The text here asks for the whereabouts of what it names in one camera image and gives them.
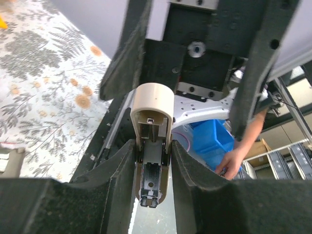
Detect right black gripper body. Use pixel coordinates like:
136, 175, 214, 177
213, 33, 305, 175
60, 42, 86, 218
142, 0, 266, 98

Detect person's hand in background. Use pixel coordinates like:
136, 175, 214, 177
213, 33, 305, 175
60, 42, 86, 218
215, 148, 248, 180

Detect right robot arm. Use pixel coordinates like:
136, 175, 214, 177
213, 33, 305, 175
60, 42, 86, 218
99, 0, 301, 137

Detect person's forearm in background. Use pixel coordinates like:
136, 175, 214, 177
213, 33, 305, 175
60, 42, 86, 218
236, 109, 268, 158

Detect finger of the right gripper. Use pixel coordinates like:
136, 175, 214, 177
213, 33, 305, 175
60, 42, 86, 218
229, 0, 300, 141
99, 0, 152, 100

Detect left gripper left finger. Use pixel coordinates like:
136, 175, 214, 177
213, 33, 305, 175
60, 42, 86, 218
0, 140, 135, 234

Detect yellow cloth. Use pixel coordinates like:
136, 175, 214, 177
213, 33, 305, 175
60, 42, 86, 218
0, 16, 8, 29

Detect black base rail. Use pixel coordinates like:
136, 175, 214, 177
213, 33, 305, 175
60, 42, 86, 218
69, 95, 136, 189

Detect floral table mat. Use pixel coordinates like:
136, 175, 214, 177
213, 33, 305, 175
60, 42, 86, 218
0, 0, 110, 181

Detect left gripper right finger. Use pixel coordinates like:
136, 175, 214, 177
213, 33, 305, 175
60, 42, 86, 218
171, 141, 312, 234

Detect blue plastic bin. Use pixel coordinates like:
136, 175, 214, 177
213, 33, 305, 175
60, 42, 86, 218
190, 119, 234, 171

